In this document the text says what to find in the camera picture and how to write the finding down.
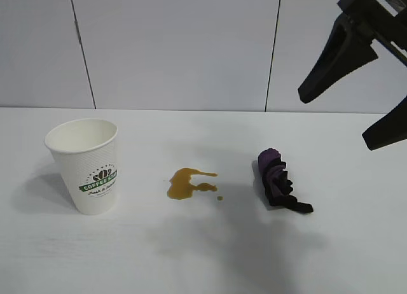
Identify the white paper coffee cup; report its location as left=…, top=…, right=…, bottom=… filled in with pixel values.
left=44, top=118, right=119, bottom=216

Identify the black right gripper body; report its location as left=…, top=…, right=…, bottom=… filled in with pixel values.
left=337, top=0, right=407, bottom=66

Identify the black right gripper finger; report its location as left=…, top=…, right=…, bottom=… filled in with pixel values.
left=362, top=95, right=407, bottom=151
left=297, top=13, right=380, bottom=104

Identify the purple and black cloth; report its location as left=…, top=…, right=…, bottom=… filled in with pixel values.
left=252, top=147, right=315, bottom=215

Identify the brown coffee spill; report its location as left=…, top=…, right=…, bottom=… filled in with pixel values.
left=165, top=167, right=224, bottom=202

